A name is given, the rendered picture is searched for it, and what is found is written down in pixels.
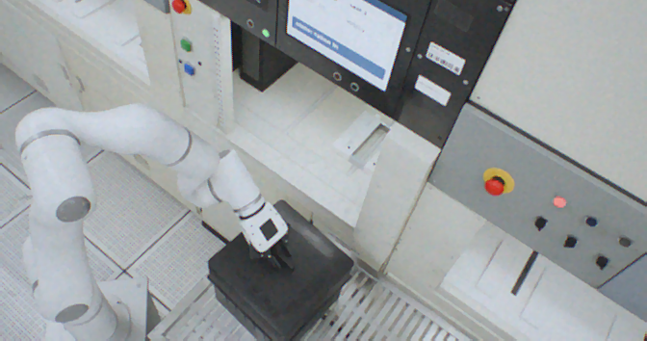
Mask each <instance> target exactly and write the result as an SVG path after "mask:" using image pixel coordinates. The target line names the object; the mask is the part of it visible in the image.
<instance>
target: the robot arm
mask: <svg viewBox="0 0 647 341"><path fill-rule="evenodd" d="M15 142H16V146H17V150H18V153H19V156H20V159H21V162H22V166H23V169H24V171H25V174H26V176H27V180H28V183H29V186H30V189H31V193H33V197H34V202H33V203H31V204H32V205H30V208H29V215H28V219H29V230H31V235H29V236H28V237H27V238H26V239H25V241H24V244H23V247H22V261H23V265H24V268H25V271H26V275H28V277H29V281H30V284H31V287H32V291H33V294H34V297H35V300H36V303H37V306H38V309H39V311H40V313H41V314H43V315H44V316H45V317H46V318H47V319H49V321H51V322H54V323H59V324H62V327H61V337H62V341H124V340H125V338H126V336H127V334H128V331H129V327H131V326H130V316H129V312H128V309H127V307H126V305H125V304H124V303H123V302H122V301H121V300H120V299H118V298H116V297H115V296H113V295H110V294H103V292H102V291H101V289H99V287H98V286H97V284H96V281H95V279H94V277H93V275H92V273H91V268H90V264H89V259H88V256H87V250H86V249H85V244H84V236H83V220H84V219H86V218H89V217H90V216H91V215H92V214H93V213H94V211H95V209H96V204H97V192H96V187H95V183H94V180H93V177H92V174H91V170H90V168H88V166H87V163H86V160H85V158H84V156H83V153H82V151H81V148H80V145H84V144H88V145H93V146H96V147H99V148H102V150H105V151H109V152H113V153H116V154H121V155H136V154H140V155H143V156H146V157H148V158H150V159H152V160H154V161H157V162H159V163H161V164H163V166H165V167H167V168H169V169H172V170H174V171H177V185H178V189H179V193H180V195H181V197H182V198H184V199H185V200H186V201H188V202H189V203H191V204H193V205H195V207H198V208H210V207H213V206H216V204H219V203H221V202H223V201H225V202H227V203H229V206H230V207H231V209H232V210H233V212H234V214H235V215H236V216H237V217H238V216H239V218H238V223H239V226H240V228H241V230H242V231H243V233H244V235H245V237H246V240H247V241H248V243H249V257H251V258H259V257H263V258H267V261H269V263H270V264H271V266H272V267H273V268H277V269H279V268H280V266H279V264H278V262H277V261H276V258H275V256H274V255H272V254H271V251H270V247H272V246H273V244H274V243H275V242H276V241H277V240H278V241H279V246H280V248H281V249H283V251H284V252H285V254H286V255H288V256H293V254H292V250H291V248H290V247H289V244H288V242H289V241H288V234H289V229H290V226H291V225H290V224H289V223H286V222H284V221H283V220H281V217H280V216H279V214H278V213H277V212H276V210H275V209H274V208H273V207H272V206H271V204H270V202H269V201H267V200H265V199H264V197H263V196H262V194H261V191H260V190H259V188H258V186H257V185H255V183H254V181H253V180H252V177H251V175H250V174H249V172H248V170H247V169H246V166H245V164H244V162H242V160H241V159H240V157H239V155H238V154H237V152H236V149H234V148H229V149H226V150H223V151H222V152H221V153H218V151H217V150H216V149H215V148H213V147H212V146H211V145H210V144H209V143H207V142H206V141H204V140H203V139H201V137H199V136H197V135H196V134H195V133H194V132H192V131H191V130H189V129H188V128H186V127H184V126H182V125H181V124H179V122H178V121H176V120H174V119H173V118H171V117H168V116H167V115H165V114H164V113H162V112H160V111H159V110H157V109H155V107H152V106H150V105H148V104H144V103H130V104H126V105H122V107H117V108H114V109H111V110H107V111H101V112H77V111H71V110H67V109H62V108H42V109H38V110H35V111H34V112H31V113H29V114H27V115H26V116H24V118H23V119H22V120H21V121H20V123H19V124H18V125H17V127H16V130H15ZM256 250H258V251H261V252H256Z"/></svg>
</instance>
